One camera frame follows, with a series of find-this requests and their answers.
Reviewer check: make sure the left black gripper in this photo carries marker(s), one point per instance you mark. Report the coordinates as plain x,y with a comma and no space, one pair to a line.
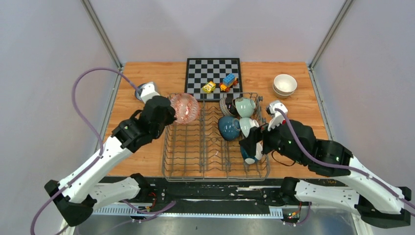
171,117

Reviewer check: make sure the blue orange toy truck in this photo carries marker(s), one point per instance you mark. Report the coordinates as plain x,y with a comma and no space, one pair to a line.
227,83

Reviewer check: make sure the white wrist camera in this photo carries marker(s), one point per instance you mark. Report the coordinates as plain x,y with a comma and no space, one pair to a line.
277,117
149,90

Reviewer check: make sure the black white checkerboard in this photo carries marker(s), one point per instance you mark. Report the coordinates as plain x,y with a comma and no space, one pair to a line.
200,71

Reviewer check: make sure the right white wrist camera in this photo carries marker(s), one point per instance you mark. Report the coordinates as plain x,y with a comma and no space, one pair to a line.
277,117

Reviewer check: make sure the grey wire dish rack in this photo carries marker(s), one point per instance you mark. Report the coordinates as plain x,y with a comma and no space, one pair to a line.
197,152

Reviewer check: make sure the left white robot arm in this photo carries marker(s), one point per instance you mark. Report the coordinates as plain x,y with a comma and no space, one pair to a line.
78,195

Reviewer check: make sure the teal white dotted bowl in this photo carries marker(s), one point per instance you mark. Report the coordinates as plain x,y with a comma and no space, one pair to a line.
248,159

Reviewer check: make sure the mint green bowl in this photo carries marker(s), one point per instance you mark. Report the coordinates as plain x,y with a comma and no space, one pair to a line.
245,107

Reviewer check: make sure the dark teal glazed bowl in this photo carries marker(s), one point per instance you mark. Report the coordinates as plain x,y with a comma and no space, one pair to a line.
229,128

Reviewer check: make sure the yellow toy car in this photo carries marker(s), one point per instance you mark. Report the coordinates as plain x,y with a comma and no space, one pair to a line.
209,87

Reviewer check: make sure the blue zigzag bowl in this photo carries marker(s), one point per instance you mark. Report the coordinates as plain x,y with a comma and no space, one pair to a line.
186,108

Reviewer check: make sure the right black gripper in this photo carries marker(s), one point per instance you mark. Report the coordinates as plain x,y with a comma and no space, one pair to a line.
256,133

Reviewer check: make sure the light blue striped bowl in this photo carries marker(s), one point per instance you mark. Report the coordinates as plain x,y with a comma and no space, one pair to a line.
246,124

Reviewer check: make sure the black patterned bowl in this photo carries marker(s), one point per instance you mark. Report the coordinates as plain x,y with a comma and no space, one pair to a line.
227,106

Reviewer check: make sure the blue floral white bowl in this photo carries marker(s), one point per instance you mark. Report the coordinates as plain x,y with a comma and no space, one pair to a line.
138,93

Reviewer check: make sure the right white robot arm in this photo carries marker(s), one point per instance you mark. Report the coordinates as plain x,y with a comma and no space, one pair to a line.
366,195

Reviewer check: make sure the beige floral bowl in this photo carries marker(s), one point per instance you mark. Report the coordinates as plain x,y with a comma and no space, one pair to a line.
280,95

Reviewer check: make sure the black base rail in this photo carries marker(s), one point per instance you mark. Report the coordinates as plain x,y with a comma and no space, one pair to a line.
217,198

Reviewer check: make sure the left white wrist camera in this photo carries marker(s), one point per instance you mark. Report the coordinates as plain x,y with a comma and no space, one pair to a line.
149,90

